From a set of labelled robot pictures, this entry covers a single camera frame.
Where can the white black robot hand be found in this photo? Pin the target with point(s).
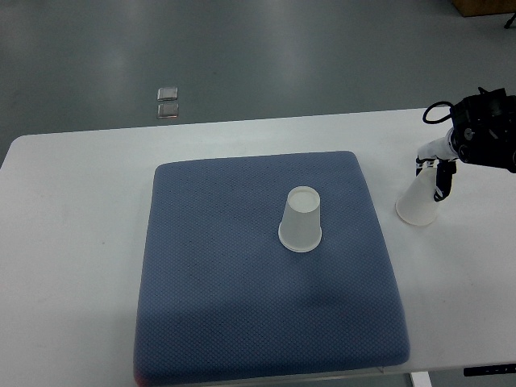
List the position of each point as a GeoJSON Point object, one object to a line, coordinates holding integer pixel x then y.
{"type": "Point", "coordinates": [439, 149]}

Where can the white paper cup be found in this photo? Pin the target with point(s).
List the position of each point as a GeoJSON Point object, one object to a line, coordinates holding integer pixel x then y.
{"type": "Point", "coordinates": [417, 206]}
{"type": "Point", "coordinates": [300, 227]}

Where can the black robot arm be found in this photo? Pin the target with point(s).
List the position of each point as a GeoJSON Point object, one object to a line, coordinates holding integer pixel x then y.
{"type": "Point", "coordinates": [482, 133]}

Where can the white paper cup on mat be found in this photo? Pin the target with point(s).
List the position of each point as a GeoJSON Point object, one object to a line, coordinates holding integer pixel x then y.
{"type": "Point", "coordinates": [300, 227]}

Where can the black tripod leg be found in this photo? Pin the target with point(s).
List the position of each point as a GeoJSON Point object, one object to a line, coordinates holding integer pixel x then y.
{"type": "Point", "coordinates": [510, 21]}

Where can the brown cardboard box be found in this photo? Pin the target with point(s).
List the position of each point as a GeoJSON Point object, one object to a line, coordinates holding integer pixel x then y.
{"type": "Point", "coordinates": [472, 8]}

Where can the black table control panel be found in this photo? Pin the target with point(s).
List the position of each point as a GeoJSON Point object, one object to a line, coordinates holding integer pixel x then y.
{"type": "Point", "coordinates": [490, 370]}

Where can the white table leg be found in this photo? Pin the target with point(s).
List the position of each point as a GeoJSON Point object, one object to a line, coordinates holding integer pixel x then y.
{"type": "Point", "coordinates": [420, 379]}

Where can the blue textured cushion mat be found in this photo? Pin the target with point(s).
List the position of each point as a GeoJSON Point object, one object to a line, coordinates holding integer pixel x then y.
{"type": "Point", "coordinates": [222, 299]}

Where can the lower metal floor plate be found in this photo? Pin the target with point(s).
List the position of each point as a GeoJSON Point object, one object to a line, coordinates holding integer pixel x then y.
{"type": "Point", "coordinates": [167, 110]}

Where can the metal floor plate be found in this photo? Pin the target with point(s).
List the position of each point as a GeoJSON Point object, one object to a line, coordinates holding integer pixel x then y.
{"type": "Point", "coordinates": [167, 93]}
{"type": "Point", "coordinates": [167, 110]}

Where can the upper metal floor plate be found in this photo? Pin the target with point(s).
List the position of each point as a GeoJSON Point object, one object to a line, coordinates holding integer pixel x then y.
{"type": "Point", "coordinates": [167, 93]}

